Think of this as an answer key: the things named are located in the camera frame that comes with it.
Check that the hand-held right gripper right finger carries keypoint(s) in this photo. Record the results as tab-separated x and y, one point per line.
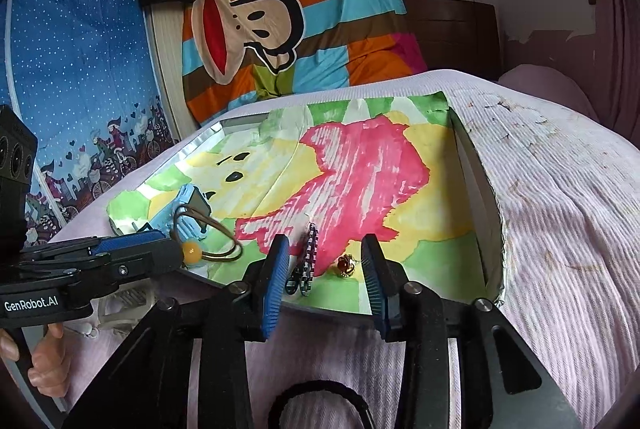
372	279

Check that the pink pillow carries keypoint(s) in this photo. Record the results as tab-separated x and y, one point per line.
540	84

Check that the blue hair clip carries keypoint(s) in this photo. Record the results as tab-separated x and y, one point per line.
187	199

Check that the pink curtain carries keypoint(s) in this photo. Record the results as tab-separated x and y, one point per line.
620	59

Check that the shallow white cardboard tray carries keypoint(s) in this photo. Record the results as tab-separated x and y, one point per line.
475	189

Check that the blue dotted fabric wardrobe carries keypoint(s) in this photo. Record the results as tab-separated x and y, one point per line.
75	59

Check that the pink ribbed bedspread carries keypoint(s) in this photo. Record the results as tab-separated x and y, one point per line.
550	234

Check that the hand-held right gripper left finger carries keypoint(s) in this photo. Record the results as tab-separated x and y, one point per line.
275	284

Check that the light wooden cabinet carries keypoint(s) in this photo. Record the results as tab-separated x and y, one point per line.
167	59

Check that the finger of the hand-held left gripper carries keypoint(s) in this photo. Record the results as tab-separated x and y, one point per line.
130	241
150	259

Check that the colourful painted paper liner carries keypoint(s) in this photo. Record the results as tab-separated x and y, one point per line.
360	159

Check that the person's left hand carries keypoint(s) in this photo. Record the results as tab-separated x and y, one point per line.
50	364

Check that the dark wooden headboard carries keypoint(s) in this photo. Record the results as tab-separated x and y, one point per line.
450	34

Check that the black hair band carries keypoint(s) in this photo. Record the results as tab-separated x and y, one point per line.
320	384

